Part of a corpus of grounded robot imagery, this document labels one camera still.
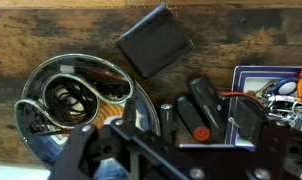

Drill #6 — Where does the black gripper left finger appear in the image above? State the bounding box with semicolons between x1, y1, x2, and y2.
49;95;206;180

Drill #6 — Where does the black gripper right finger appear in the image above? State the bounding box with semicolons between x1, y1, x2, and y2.
235;97;302;180

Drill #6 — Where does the silver key bunch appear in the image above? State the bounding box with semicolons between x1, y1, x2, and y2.
260;93;302;125

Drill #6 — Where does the small black silver-tipped cylinder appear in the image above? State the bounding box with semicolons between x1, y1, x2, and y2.
158;103;178;146

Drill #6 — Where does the blue white rectangular tray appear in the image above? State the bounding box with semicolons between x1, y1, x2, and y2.
224;65;302;150

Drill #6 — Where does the blue white key tag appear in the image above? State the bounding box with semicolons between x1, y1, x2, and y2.
266;77;301;97

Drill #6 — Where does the black leather wallet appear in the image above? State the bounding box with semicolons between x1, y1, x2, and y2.
114;2;195;80

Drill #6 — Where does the dark wooden table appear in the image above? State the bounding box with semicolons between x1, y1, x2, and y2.
0;0;302;168

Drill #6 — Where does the red handled tool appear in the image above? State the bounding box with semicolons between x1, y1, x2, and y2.
220;91;266;108

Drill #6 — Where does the black coiled cord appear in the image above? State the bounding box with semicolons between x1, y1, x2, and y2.
44;78;99;126

